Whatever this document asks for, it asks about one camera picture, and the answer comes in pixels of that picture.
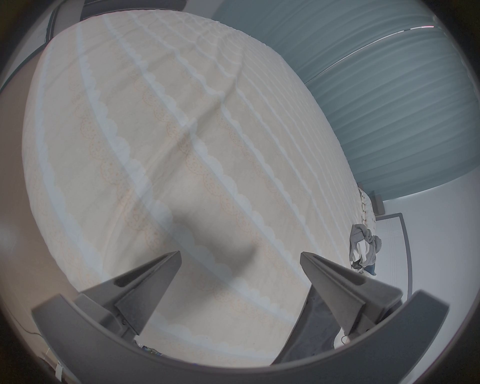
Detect pile of clothes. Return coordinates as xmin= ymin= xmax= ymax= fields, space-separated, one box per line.
xmin=349 ymin=223 xmax=383 ymax=277

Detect blue-green curtain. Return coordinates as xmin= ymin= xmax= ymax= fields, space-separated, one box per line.
xmin=212 ymin=0 xmax=437 ymax=83
xmin=304 ymin=27 xmax=480 ymax=201

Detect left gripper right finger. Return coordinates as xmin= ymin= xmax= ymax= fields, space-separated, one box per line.
xmin=300 ymin=251 xmax=404 ymax=336

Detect black T-shirt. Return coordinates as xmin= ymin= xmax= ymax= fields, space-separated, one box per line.
xmin=269 ymin=288 xmax=347 ymax=366

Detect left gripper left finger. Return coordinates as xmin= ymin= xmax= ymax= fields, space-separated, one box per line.
xmin=77 ymin=251 xmax=182 ymax=336

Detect bed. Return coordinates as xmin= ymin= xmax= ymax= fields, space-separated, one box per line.
xmin=22 ymin=9 xmax=415 ymax=367

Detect black chest of drawers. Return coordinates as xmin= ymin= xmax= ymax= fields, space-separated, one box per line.
xmin=49 ymin=0 xmax=188 ymax=38

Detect grey bedside table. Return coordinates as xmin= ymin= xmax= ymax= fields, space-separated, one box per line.
xmin=370 ymin=190 xmax=386 ymax=215

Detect white printed pillow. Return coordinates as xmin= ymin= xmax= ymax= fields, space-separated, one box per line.
xmin=358 ymin=187 xmax=377 ymax=227

